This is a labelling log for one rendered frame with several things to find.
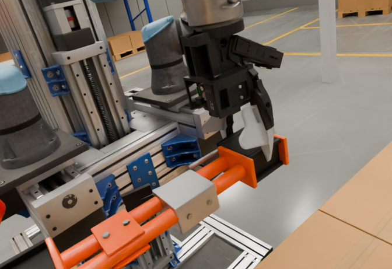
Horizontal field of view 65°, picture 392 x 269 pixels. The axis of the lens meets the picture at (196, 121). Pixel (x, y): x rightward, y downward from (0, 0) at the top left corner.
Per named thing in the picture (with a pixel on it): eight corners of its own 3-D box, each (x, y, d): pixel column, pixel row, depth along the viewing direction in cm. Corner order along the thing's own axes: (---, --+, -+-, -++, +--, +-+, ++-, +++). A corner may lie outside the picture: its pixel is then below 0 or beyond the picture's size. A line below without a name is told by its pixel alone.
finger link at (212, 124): (195, 145, 54) (197, 104, 48) (220, 131, 57) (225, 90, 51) (207, 156, 52) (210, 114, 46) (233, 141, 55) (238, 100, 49)
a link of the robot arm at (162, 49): (150, 59, 111) (140, 21, 106) (186, 51, 111) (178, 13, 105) (147, 67, 100) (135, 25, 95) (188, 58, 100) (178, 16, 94)
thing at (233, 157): (254, 189, 47) (249, 161, 44) (222, 172, 52) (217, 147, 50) (289, 163, 51) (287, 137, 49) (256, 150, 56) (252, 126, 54)
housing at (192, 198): (184, 236, 41) (175, 210, 39) (158, 213, 47) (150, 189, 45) (222, 209, 45) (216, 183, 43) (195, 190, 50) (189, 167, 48)
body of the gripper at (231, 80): (190, 113, 47) (171, 34, 42) (231, 94, 51) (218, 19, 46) (223, 124, 41) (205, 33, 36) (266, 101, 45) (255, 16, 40)
